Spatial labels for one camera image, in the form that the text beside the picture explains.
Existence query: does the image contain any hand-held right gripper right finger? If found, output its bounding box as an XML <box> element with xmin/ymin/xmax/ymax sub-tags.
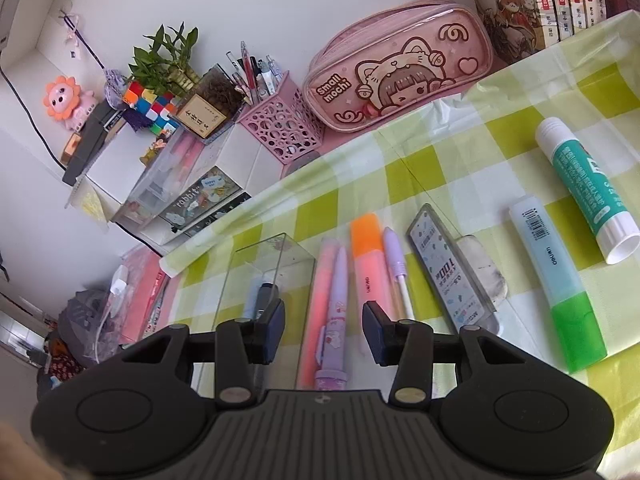
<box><xmin>362</xmin><ymin>301</ymin><xmax>531</xmax><ymax>407</ymax></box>

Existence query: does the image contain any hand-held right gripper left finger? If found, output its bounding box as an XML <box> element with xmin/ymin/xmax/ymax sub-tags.
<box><xmin>120</xmin><ymin>297</ymin><xmax>286</xmax><ymax>405</ymax></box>

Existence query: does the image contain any purple cartoon pen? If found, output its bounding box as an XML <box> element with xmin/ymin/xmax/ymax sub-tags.
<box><xmin>314</xmin><ymin>246</ymin><xmax>352</xmax><ymax>392</ymax></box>

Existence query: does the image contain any pink highlighter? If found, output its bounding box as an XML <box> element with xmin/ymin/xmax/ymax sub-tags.
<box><xmin>299</xmin><ymin>237</ymin><xmax>346</xmax><ymax>391</ymax></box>

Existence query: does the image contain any clear plastic organizer box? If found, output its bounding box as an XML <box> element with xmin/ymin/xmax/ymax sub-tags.
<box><xmin>192</xmin><ymin>232</ymin><xmax>317</xmax><ymax>396</ymax></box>

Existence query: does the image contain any orange highlighter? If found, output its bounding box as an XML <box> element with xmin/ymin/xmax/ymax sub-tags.
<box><xmin>349</xmin><ymin>213</ymin><xmax>397</xmax><ymax>322</ymax></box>

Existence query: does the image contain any purple mechanical pencil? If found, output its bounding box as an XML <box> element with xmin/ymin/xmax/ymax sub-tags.
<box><xmin>382</xmin><ymin>227</ymin><xmax>416</xmax><ymax>322</ymax></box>

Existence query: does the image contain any grey pencil lead case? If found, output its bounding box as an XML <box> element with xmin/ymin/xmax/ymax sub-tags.
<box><xmin>405</xmin><ymin>203</ymin><xmax>502</xmax><ymax>337</ymax></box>

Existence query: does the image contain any white eraser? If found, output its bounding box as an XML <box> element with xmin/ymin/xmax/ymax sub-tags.
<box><xmin>456</xmin><ymin>235</ymin><xmax>509</xmax><ymax>305</ymax></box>

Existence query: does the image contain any stack of red books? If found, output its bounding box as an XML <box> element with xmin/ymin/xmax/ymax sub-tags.
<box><xmin>95</xmin><ymin>247</ymin><xmax>168</xmax><ymax>356</ymax></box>

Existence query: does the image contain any white charger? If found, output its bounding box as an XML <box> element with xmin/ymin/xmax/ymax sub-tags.
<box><xmin>109</xmin><ymin>264</ymin><xmax>132</xmax><ymax>307</ymax></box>

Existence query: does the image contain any white drawer cabinet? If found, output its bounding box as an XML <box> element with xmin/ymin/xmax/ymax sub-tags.
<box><xmin>87</xmin><ymin>120</ymin><xmax>321</xmax><ymax>248</ymax></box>

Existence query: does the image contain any clear storage box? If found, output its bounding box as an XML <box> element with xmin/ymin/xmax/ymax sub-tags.
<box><xmin>111</xmin><ymin>129</ymin><xmax>236</xmax><ymax>227</ymax></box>

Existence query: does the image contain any green checked tablecloth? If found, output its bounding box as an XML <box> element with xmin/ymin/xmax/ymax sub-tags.
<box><xmin>159</xmin><ymin>7</ymin><xmax>640</xmax><ymax>480</ymax></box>

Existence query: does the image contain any green cap glue stick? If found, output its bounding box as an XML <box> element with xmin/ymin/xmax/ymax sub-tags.
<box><xmin>508</xmin><ymin>198</ymin><xmax>609</xmax><ymax>374</ymax></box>

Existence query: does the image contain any grey bag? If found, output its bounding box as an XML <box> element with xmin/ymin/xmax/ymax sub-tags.
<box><xmin>42</xmin><ymin>287</ymin><xmax>118</xmax><ymax>378</ymax></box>

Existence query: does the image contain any pink perforated pen holder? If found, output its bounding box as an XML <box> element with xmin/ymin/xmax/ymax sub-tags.
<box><xmin>237</xmin><ymin>71</ymin><xmax>326</xmax><ymax>166</ymax></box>

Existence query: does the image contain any small figurine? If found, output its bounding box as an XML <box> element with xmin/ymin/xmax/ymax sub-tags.
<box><xmin>139</xmin><ymin>139</ymin><xmax>169</xmax><ymax>167</ymax></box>

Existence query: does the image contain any lucky bamboo in glass vase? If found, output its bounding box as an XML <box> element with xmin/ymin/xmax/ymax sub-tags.
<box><xmin>127</xmin><ymin>22</ymin><xmax>252</xmax><ymax>140</ymax></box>

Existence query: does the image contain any colourful puzzle cube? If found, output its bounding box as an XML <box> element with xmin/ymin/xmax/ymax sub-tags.
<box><xmin>121</xmin><ymin>81</ymin><xmax>182</xmax><ymax>137</ymax></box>

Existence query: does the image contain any bunch of pens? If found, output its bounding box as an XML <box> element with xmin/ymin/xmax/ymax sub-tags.
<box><xmin>225</xmin><ymin>40</ymin><xmax>283</xmax><ymax>106</ymax></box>

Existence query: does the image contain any black box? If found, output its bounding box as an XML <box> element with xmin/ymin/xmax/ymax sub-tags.
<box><xmin>61</xmin><ymin>100</ymin><xmax>127</xmax><ymax>187</ymax></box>

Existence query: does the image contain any large white glue stick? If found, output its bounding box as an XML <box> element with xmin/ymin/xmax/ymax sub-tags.
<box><xmin>535</xmin><ymin>117</ymin><xmax>640</xmax><ymax>266</ymax></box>

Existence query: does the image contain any pink cartoon pencil case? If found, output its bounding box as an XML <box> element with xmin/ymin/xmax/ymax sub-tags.
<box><xmin>302</xmin><ymin>0</ymin><xmax>497</xmax><ymax>134</ymax></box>

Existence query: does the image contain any purple sachet with tassel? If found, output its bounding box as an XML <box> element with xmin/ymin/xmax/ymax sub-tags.
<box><xmin>102</xmin><ymin>66</ymin><xmax>132</xmax><ymax>110</ymax></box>

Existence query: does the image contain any row of books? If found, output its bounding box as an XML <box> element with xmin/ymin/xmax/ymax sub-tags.
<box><xmin>464</xmin><ymin>0</ymin><xmax>640</xmax><ymax>63</ymax></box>

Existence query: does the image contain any black cable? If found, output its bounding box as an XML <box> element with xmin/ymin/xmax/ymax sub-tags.
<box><xmin>0</xmin><ymin>57</ymin><xmax>68</xmax><ymax>173</ymax></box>

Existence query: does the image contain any wall hook with bow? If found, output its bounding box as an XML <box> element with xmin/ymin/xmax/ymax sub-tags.
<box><xmin>56</xmin><ymin>6</ymin><xmax>85</xmax><ymax>52</ymax></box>

